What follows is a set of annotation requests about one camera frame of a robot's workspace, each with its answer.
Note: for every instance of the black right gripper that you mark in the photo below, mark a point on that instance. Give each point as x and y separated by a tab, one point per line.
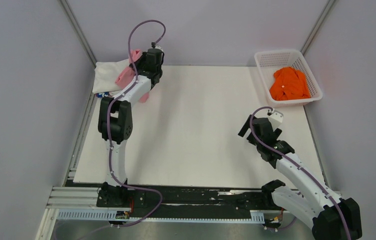
244	128

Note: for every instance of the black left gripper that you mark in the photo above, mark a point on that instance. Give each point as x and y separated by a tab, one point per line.
143	58

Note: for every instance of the pink t-shirt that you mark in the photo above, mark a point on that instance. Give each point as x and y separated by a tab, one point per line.
127	75

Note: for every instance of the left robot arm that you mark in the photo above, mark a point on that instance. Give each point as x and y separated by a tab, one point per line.
115	122

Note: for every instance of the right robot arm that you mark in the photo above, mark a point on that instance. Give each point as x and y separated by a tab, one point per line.
325	212

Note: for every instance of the white folded t-shirt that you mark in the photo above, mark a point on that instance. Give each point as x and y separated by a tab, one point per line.
106	74

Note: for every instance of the orange t-shirt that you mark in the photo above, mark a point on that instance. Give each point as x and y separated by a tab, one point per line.
289	84

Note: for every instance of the blue printed folded t-shirt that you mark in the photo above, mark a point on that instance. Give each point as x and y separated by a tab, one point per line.
104	94

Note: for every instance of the white plastic laundry basket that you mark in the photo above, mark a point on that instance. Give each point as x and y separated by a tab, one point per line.
268	62

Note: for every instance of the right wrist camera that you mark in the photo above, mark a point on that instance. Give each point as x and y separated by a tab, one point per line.
275	118

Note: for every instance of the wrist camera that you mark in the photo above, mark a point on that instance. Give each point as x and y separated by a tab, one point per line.
159	48
275	118

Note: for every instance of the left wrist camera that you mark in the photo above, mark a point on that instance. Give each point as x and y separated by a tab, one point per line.
159	48

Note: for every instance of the left aluminium corner post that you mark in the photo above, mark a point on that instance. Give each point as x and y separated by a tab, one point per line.
70	15

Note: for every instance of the aluminium corner post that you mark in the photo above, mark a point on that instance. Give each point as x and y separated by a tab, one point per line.
318	24
70	15

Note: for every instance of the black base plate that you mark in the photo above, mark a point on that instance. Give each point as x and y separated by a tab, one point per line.
192	201

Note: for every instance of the right aluminium corner post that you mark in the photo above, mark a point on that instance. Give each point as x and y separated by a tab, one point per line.
318	24

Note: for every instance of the white slotted cable duct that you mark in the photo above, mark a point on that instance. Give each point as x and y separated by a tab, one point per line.
254	217

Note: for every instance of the aluminium frame rail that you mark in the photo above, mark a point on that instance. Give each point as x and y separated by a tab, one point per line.
80	198

